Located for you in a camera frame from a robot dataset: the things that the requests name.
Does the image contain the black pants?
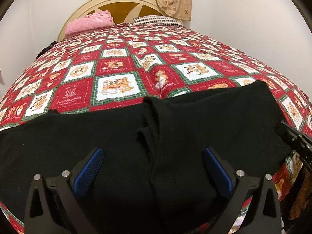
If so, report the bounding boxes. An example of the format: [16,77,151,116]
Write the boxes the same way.
[0,80,293,234]

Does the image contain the pink folded cloth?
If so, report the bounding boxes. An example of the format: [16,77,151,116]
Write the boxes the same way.
[65,10,114,36]

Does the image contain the red teddy bear printed quilt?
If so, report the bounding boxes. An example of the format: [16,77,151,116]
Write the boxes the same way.
[0,23,312,234]

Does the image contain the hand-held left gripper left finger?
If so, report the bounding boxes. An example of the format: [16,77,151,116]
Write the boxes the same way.
[24,147,104,234]

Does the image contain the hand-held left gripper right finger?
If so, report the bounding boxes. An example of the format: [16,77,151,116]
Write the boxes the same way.
[203,147,282,234]

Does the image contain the dark object beside bed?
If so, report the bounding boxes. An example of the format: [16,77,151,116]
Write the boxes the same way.
[35,41,58,59]

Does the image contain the cream wooden headboard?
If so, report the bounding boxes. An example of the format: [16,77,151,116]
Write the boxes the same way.
[57,0,186,42]

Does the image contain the striped pillow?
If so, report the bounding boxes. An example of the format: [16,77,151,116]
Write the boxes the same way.
[133,15,185,27]

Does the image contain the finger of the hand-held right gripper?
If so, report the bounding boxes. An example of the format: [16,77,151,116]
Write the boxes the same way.
[275,120,312,167]

